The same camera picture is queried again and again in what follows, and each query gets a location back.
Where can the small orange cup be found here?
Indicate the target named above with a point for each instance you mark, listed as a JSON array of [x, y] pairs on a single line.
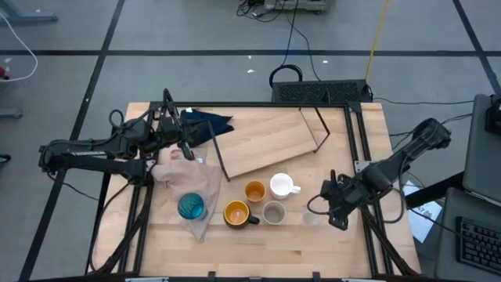
[[255, 192]]

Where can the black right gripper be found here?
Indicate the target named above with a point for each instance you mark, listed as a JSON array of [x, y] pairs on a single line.
[[338, 196]]

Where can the black desk bar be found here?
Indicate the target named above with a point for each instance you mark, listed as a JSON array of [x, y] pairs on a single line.
[[434, 192]]

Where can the black vented computer case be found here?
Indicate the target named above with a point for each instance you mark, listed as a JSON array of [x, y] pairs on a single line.
[[313, 91]]

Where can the white mug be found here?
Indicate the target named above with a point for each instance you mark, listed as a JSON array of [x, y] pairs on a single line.
[[280, 185]]

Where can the grey stand foot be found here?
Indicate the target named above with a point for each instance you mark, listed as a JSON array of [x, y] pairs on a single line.
[[27, 16], [9, 113]]

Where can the grey equipment cart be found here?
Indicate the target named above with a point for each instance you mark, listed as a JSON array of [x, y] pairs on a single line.
[[297, 4]]

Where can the grey laptop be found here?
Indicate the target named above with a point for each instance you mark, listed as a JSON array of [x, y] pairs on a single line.
[[481, 164]]

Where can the navy blue cloth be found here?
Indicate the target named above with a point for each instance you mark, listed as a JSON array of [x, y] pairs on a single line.
[[219, 123]]

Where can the wooden tray board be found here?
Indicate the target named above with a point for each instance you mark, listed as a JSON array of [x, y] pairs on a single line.
[[266, 141]]

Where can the teal faceted tumbler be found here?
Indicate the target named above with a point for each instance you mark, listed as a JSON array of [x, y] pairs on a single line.
[[191, 205]]

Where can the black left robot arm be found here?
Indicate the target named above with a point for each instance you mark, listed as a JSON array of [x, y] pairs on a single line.
[[98, 162]]

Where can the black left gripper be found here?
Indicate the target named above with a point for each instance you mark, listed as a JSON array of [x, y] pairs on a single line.
[[170, 131]]

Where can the pink cloth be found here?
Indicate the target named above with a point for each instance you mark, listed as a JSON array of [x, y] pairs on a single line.
[[192, 176]]

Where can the black metal table frame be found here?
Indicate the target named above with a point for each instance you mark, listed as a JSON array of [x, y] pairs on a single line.
[[254, 104]]

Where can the black mug orange inside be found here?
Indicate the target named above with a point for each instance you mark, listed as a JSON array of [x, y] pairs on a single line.
[[236, 214]]

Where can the beige cup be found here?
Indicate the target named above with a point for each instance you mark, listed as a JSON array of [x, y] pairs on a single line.
[[274, 213]]

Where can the clear glass cup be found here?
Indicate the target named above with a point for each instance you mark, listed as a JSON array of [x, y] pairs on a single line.
[[311, 220]]

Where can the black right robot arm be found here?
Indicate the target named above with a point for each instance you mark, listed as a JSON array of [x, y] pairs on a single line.
[[407, 152]]

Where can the white paper sheet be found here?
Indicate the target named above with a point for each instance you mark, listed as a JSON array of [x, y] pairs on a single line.
[[424, 223]]

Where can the small red object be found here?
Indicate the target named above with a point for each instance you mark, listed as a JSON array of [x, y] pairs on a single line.
[[3, 73]]

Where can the grey desk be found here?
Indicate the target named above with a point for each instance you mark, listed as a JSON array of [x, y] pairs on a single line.
[[450, 235]]

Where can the black device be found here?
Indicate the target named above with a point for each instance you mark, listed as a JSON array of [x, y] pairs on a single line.
[[494, 117]]

